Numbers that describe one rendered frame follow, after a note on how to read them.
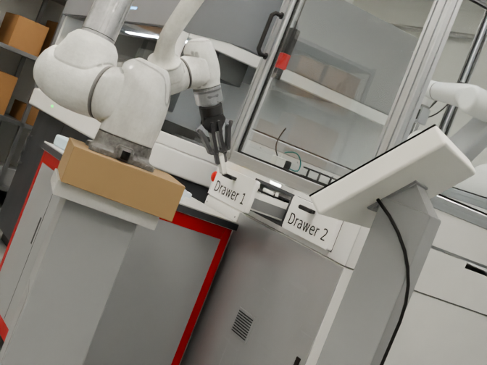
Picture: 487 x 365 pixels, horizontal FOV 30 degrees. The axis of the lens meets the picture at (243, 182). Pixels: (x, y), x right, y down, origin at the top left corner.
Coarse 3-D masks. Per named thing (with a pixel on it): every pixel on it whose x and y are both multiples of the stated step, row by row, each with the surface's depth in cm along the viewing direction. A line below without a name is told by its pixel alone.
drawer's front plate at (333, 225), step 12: (312, 204) 280; (288, 216) 290; (300, 216) 284; (312, 216) 278; (324, 216) 273; (288, 228) 288; (312, 228) 276; (324, 228) 271; (336, 228) 266; (312, 240) 274; (324, 240) 269
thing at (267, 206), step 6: (258, 192) 318; (258, 198) 291; (264, 198) 292; (270, 198) 293; (252, 204) 291; (258, 204) 292; (264, 204) 292; (270, 204) 293; (276, 204) 295; (282, 204) 296; (252, 210) 291; (258, 210) 292; (264, 210) 293; (270, 210) 294; (276, 210) 295; (282, 210) 296; (270, 216) 295; (276, 216) 295; (282, 216) 296
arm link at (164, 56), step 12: (180, 0) 268; (192, 0) 266; (180, 12) 267; (192, 12) 268; (168, 24) 269; (180, 24) 268; (168, 36) 269; (156, 48) 272; (168, 48) 271; (156, 60) 273; (168, 60) 273; (180, 60) 281; (168, 72) 274; (180, 72) 277; (180, 84) 279
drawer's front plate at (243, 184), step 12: (228, 168) 307; (216, 180) 312; (228, 180) 304; (240, 180) 297; (252, 180) 290; (216, 192) 309; (228, 192) 301; (240, 192) 294; (252, 192) 288; (228, 204) 299; (240, 204) 292
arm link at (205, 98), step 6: (198, 90) 286; (204, 90) 286; (210, 90) 286; (216, 90) 287; (198, 96) 287; (204, 96) 286; (210, 96) 286; (216, 96) 287; (198, 102) 288; (204, 102) 287; (210, 102) 287; (216, 102) 288
